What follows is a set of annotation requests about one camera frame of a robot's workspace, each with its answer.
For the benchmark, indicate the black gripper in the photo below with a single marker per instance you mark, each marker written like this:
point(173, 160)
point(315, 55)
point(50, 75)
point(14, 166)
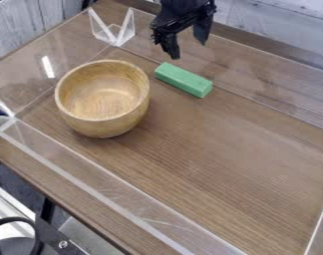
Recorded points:
point(178, 15)

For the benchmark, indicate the green rectangular block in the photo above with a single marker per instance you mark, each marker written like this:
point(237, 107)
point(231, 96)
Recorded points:
point(184, 80)

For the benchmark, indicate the black table leg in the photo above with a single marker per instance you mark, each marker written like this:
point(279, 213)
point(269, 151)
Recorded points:
point(47, 210)

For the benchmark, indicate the clear acrylic tray wall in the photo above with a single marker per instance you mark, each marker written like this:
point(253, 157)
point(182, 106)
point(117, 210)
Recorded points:
point(140, 224)

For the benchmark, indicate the light wooden bowl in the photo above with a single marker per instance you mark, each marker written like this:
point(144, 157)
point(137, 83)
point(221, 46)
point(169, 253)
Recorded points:
point(102, 98)

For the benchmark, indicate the clear acrylic corner bracket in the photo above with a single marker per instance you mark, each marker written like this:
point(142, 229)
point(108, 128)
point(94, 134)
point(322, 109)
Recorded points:
point(114, 34)

